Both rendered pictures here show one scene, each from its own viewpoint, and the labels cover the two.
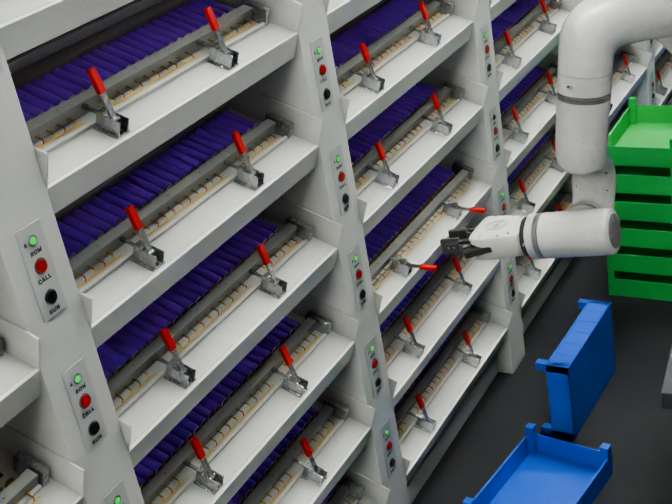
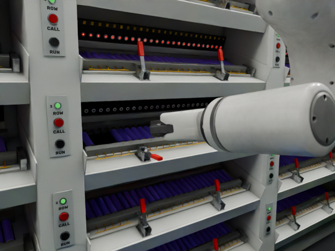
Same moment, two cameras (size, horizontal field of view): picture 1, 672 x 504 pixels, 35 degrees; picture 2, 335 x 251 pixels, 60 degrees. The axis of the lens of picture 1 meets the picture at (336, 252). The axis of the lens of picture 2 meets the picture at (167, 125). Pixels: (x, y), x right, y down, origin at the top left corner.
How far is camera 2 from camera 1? 1.63 m
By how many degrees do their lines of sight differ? 27
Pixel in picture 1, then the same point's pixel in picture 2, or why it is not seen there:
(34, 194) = not seen: outside the picture
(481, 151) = not seen: hidden behind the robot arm
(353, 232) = (62, 81)
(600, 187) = (322, 76)
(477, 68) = (266, 54)
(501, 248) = (181, 126)
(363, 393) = (40, 239)
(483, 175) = not seen: hidden behind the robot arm
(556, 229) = (238, 104)
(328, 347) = (7, 178)
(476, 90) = (263, 70)
